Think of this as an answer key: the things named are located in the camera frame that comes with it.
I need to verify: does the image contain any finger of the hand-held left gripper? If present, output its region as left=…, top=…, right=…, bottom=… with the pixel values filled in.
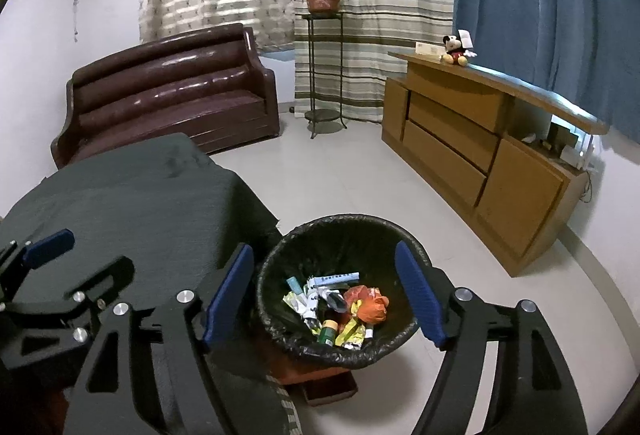
left=0, top=256, right=136, bottom=371
left=0, top=229, right=76, bottom=303

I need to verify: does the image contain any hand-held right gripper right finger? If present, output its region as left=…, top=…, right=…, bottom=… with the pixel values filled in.
left=395, top=241, right=588, bottom=435

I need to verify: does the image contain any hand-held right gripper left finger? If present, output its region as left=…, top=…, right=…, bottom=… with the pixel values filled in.
left=62, top=243, right=255, bottom=435

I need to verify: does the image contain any yellow snack wrapper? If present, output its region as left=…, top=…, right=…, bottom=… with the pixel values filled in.
left=335, top=317, right=368, bottom=348

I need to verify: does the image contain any white paper piece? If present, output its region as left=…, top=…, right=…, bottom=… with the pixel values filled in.
left=305, top=285, right=331, bottom=321

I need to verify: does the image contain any white and teal packet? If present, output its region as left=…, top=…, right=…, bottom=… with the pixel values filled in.
left=312, top=271, right=361, bottom=286

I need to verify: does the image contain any bin with black bag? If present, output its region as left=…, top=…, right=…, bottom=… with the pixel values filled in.
left=256, top=214, right=436, bottom=370

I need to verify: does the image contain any dark cloth covered table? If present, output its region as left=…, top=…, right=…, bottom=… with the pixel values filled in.
left=0, top=132, right=281, bottom=435

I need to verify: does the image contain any dark patterned cloth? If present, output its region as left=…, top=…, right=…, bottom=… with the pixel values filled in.
left=265, top=372, right=301, bottom=435

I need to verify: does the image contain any red-brown wooden stool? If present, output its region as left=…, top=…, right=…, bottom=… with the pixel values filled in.
left=272, top=350, right=360, bottom=407

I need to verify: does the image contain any wooden cabinet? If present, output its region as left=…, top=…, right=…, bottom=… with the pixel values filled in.
left=381, top=50, right=610, bottom=277

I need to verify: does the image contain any brown leather sofa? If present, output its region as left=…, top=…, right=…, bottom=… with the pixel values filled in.
left=50, top=22, right=280, bottom=170

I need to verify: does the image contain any black metal plant stand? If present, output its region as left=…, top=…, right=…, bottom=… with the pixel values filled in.
left=301, top=12, right=348, bottom=139

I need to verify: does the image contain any white device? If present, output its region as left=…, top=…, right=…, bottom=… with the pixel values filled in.
left=560, top=138, right=596, bottom=171

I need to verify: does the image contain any small dark box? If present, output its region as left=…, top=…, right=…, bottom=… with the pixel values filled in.
left=547, top=122, right=576, bottom=148

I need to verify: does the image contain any mouse plush toy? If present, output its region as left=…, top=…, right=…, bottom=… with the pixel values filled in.
left=440, top=30, right=478, bottom=67

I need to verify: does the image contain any white flat box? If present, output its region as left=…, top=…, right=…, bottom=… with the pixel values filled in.
left=415, top=42, right=447, bottom=61

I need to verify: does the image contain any striped curtain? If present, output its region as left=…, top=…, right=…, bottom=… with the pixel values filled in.
left=292, top=0, right=456, bottom=121

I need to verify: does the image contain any blue curtain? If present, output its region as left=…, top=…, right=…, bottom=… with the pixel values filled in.
left=450, top=0, right=640, bottom=141

